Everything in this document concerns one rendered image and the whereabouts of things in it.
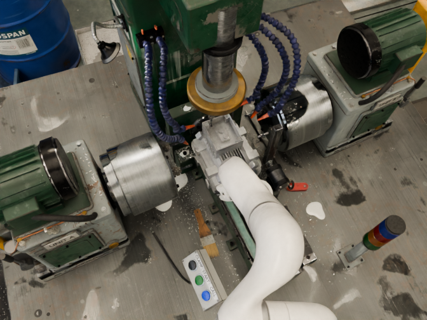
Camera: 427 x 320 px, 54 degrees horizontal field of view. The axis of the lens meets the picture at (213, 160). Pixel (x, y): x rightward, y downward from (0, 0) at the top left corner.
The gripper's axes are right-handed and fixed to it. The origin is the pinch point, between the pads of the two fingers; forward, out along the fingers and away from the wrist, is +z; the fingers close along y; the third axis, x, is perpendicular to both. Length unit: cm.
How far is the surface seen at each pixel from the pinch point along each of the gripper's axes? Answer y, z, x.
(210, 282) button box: -18.5, -12.9, -23.0
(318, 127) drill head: 39.8, 3.5, 5.1
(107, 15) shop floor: 3, 194, 119
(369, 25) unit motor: 61, -11, 32
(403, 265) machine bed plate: 53, 1, -55
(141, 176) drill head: -24.8, 0.5, 13.4
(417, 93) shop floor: 175, 116, -16
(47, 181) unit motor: -49, -15, 23
